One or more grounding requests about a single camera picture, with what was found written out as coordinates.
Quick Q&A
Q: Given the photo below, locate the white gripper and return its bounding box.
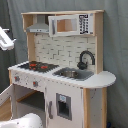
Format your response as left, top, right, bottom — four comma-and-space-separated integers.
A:
0, 26, 15, 50

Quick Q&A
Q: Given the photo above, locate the white oven door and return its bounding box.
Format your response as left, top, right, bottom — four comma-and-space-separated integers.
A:
0, 85, 15, 105

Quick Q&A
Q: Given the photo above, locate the white microwave door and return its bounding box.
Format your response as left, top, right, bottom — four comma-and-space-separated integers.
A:
48, 15, 80, 37

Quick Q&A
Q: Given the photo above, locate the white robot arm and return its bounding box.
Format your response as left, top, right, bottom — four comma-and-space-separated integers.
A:
0, 26, 43, 128

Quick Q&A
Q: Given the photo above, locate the wooden toy kitchen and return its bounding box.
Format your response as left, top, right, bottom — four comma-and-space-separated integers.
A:
9, 10, 116, 128

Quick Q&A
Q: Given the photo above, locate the left red stove knob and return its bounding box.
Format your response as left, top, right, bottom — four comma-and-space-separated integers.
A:
14, 76, 20, 82

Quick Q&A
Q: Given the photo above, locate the red stove knob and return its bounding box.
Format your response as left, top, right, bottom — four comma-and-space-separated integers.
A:
33, 81, 38, 87
14, 76, 20, 82

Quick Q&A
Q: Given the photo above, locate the grey range hood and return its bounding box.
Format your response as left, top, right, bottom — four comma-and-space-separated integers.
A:
26, 15, 49, 33

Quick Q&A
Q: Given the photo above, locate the black stove top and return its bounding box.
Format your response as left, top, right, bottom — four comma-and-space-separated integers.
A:
20, 61, 57, 72

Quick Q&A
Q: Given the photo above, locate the right red stove knob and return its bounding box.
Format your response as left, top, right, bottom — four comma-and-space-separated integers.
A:
33, 81, 38, 87

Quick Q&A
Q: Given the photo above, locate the grey toy sink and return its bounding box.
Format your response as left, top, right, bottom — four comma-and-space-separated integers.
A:
53, 67, 93, 81

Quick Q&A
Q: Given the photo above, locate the black toy faucet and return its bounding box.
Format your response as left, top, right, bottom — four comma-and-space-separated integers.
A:
77, 50, 95, 70

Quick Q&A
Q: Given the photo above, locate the white cabinet door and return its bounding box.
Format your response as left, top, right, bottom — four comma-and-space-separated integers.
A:
46, 82, 83, 128

